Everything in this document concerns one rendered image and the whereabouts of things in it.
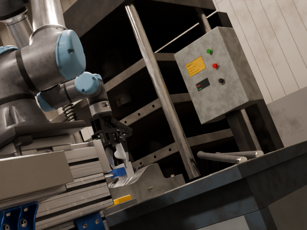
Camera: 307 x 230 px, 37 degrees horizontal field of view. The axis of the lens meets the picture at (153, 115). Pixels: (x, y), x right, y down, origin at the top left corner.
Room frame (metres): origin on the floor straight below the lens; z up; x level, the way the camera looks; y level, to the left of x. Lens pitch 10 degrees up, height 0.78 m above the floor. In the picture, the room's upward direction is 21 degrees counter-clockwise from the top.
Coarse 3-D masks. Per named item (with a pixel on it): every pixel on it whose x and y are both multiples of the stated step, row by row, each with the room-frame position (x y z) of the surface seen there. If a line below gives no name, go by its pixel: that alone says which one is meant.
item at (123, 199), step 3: (129, 195) 1.51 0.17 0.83; (120, 198) 1.48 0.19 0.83; (123, 198) 1.49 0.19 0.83; (126, 198) 1.50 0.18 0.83; (129, 198) 1.51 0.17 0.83; (114, 201) 1.48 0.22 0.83; (117, 201) 1.47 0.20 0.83; (120, 201) 1.48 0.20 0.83; (123, 201) 1.49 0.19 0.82; (114, 204) 1.49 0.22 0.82; (108, 207) 1.50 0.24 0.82
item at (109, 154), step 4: (108, 148) 1.67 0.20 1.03; (112, 148) 1.68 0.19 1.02; (108, 152) 1.67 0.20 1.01; (112, 152) 1.67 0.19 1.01; (108, 156) 1.67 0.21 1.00; (112, 156) 1.67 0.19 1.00; (108, 160) 1.67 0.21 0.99; (112, 160) 1.68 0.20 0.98; (116, 160) 1.68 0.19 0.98; (112, 164) 1.68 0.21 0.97; (116, 164) 1.68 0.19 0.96
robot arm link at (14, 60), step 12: (0, 48) 1.05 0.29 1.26; (12, 48) 1.07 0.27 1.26; (0, 60) 1.05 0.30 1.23; (12, 60) 1.05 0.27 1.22; (0, 72) 1.04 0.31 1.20; (12, 72) 1.04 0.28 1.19; (24, 72) 1.05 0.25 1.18; (0, 84) 1.04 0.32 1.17; (12, 84) 1.05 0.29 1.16; (24, 84) 1.06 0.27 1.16; (0, 96) 1.04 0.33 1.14
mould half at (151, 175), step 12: (144, 168) 1.84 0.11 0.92; (156, 168) 1.88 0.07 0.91; (132, 180) 1.81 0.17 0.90; (144, 180) 1.81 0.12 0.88; (156, 180) 1.86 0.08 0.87; (168, 180) 1.92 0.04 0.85; (180, 180) 1.97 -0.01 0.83; (120, 192) 1.70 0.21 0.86; (132, 192) 1.75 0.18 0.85; (144, 192) 1.79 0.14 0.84; (156, 192) 1.84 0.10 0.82
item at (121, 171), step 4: (120, 164) 1.65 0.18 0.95; (124, 164) 1.64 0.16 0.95; (128, 164) 1.66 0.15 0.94; (116, 168) 1.62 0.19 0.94; (120, 168) 1.63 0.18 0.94; (124, 168) 1.64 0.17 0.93; (128, 168) 1.65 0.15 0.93; (132, 168) 1.67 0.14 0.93; (112, 172) 1.62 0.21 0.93; (116, 172) 1.62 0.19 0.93; (120, 172) 1.62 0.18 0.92; (124, 172) 1.64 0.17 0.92; (128, 172) 1.65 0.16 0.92; (132, 172) 1.66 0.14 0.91; (108, 176) 1.60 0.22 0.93; (112, 176) 1.63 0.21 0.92; (116, 176) 1.62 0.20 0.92; (120, 176) 1.65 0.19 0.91; (124, 176) 1.65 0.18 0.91; (128, 176) 1.64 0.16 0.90; (132, 176) 1.67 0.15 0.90; (120, 180) 1.67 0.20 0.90
